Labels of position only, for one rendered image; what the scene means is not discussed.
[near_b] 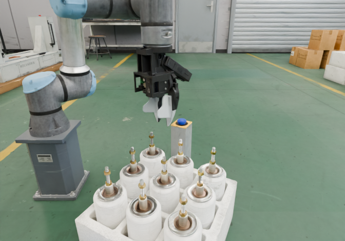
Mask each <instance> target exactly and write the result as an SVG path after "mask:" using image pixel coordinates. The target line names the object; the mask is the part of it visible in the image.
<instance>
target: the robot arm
mask: <svg viewBox="0 0 345 241"><path fill-rule="evenodd" d="M49 2H50V5H51V8H52V9H53V11H54V13H55V14H56V15H57V23H58V28H59V36H60V44H61V52H62V59H63V65H62V66H61V67H60V74H55V73H54V72H52V71H46V72H39V73H35V74H32V75H29V76H27V77H26V78H24V79H23V81H22V84H23V92H24V94H25V97H26V101H27V105H28V109H29V112H30V121H29V133H30V135H31V136H33V137H51V136H55V135H58V134H61V133H63V132H65V131H67V130H68V129H69V128H70V122H69V119H68V118H67V116H66V114H65V113H64V111H63V109H62V104H61V103H63V102H67V101H71V100H74V99H79V98H85V97H87V96H91V95H92V94H93V93H94V92H95V89H96V85H97V82H96V78H95V74H94V73H93V72H92V71H91V70H90V68H89V67H88V66H87V65H86V63H85V51H84V38H83V26H82V18H98V19H122V20H129V19H141V40H142V44H144V45H143V47H142V48H136V50H137V67H138V71H137V72H134V73H133V75H134V84H135V92H139V91H142V92H143V93H145V94H146V96H147V97H149V101H148V102H147V103H146V104H145V105H144V106H143V111H144V112H154V114H155V117H156V120H157V122H159V121H160V119H161V118H166V124H167V126H169V125H170V124H171V122H172V120H173V118H174V115H175V112H176V109H177V107H178V102H179V89H178V83H177V80H176V79H178V80H180V81H183V82H184V81H186V82H189V80H190V78H191V75H192V73H190V72H189V71H188V70H187V69H186V68H184V67H183V66H181V65H180V64H179V63H178V62H176V61H175V60H174V59H172V58H171V57H170V56H166V52H172V51H173V46H172V45H171V44H172V43H173V0H49ZM136 77H140V83H141V85H139V87H136ZM166 93H168V95H164V94H166Z"/></svg>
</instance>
